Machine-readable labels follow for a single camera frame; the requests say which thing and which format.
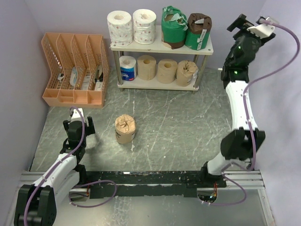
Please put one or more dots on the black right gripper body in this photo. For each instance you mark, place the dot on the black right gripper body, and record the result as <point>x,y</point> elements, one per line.
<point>238,37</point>

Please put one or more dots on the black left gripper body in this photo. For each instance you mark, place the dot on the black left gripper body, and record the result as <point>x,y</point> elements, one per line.
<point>84,141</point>

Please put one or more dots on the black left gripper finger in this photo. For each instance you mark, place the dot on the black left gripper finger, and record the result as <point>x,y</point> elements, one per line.
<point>90,129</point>
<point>66,124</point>

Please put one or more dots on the brown paper roll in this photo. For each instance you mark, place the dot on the brown paper roll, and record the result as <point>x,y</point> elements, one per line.
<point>124,129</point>
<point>186,71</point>

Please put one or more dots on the green roll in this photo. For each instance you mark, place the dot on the green roll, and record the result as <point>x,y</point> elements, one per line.
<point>199,27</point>
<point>174,25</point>

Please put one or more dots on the plastic white blue roll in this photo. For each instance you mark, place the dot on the plastic white blue roll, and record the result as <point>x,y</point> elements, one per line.
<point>127,67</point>

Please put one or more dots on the bare tan paper roll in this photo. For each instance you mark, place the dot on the bare tan paper roll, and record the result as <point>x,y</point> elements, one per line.
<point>146,67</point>

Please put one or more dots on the white dotted roll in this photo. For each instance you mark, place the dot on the white dotted roll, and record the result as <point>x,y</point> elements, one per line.
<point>144,24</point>
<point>120,28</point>

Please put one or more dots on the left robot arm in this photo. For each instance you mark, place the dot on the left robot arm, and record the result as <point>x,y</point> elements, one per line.
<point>37,203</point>

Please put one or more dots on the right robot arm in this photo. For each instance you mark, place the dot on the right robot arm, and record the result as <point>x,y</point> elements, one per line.
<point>245,138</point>

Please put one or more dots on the white two-tier shelf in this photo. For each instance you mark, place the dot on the white two-tier shelf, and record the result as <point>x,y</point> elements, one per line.
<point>158,47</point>

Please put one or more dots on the papers in organizer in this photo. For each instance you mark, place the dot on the papers in organizer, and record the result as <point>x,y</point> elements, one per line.
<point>97,79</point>

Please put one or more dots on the orange plastic file organizer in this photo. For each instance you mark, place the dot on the orange plastic file organizer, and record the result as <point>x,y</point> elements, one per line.
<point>79,69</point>

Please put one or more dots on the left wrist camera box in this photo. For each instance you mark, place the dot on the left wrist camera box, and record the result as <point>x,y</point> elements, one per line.
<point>76,114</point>

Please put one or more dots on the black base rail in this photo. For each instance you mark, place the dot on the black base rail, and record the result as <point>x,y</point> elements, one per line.
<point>151,183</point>

